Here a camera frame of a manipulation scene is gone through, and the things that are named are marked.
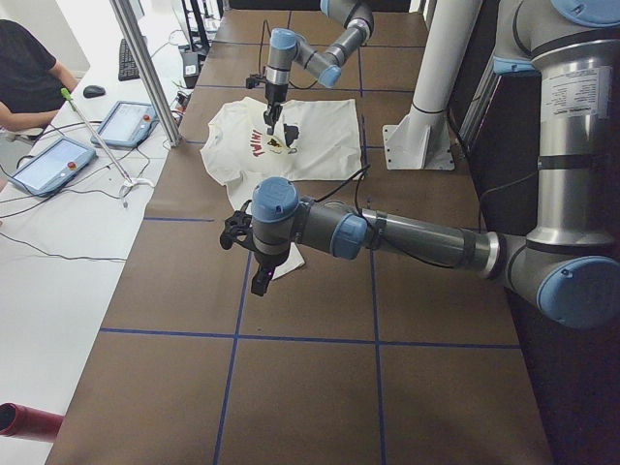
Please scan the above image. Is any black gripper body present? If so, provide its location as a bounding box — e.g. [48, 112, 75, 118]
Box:
[253, 242, 290, 281]
[264, 81, 287, 110]

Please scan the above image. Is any cream long sleeve shirt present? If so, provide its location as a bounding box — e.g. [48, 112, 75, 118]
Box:
[200, 96, 366, 282]

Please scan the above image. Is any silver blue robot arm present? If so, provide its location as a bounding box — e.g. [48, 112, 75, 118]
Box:
[241, 1, 619, 328]
[263, 1, 374, 135]

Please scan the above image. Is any far blue teach pendant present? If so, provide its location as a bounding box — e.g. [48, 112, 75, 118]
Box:
[97, 101, 159, 149]

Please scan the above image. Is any blue teach pendant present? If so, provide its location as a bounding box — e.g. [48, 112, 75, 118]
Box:
[97, 101, 159, 149]
[9, 138, 96, 197]

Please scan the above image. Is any black keyboard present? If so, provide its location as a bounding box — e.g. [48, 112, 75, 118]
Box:
[117, 39, 140, 81]

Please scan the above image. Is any black computer mouse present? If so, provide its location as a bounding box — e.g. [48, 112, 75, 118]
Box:
[82, 85, 106, 99]

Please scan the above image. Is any near blue teach pendant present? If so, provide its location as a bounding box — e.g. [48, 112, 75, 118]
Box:
[9, 138, 96, 197]

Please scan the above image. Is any seated person black shirt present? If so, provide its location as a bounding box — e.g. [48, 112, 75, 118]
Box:
[1, 19, 78, 132]

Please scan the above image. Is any red fire extinguisher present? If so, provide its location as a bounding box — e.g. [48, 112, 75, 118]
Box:
[1, 403, 64, 443]

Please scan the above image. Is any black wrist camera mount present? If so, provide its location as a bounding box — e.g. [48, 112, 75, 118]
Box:
[245, 74, 265, 89]
[219, 210, 256, 251]

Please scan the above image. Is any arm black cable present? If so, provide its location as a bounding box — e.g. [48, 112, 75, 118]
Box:
[314, 164, 490, 267]
[261, 18, 321, 91]

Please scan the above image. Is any metal rod green handle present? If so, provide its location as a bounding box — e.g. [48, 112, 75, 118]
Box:
[59, 87, 155, 209]

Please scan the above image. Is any aluminium frame post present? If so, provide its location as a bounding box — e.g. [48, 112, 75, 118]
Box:
[109, 0, 182, 147]

